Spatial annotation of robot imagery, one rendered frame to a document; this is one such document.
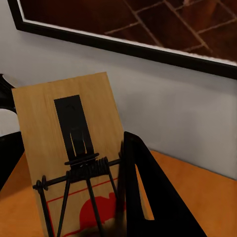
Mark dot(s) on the picture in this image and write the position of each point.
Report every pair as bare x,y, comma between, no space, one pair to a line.
200,35

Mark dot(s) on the mousetrap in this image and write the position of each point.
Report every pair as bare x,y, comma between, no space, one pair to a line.
73,140

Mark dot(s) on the cabinet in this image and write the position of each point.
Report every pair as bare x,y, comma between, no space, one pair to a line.
211,198

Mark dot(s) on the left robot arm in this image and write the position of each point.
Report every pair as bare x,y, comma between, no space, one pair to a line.
8,116

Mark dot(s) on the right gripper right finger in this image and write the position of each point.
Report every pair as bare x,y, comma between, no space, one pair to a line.
172,216

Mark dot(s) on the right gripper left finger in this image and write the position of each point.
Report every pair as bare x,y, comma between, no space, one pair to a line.
11,150

